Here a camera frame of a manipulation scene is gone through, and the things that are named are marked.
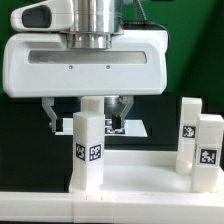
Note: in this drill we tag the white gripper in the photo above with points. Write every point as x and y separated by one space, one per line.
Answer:
41 65

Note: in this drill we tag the fiducial marker sheet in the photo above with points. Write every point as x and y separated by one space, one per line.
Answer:
132 128

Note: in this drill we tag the white front fence bar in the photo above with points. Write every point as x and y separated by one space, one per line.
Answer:
123 208

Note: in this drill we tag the white desk top tray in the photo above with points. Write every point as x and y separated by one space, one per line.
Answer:
126 171

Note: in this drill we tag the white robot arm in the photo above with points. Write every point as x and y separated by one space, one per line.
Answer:
75 48

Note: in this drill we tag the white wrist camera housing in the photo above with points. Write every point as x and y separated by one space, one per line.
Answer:
45 16

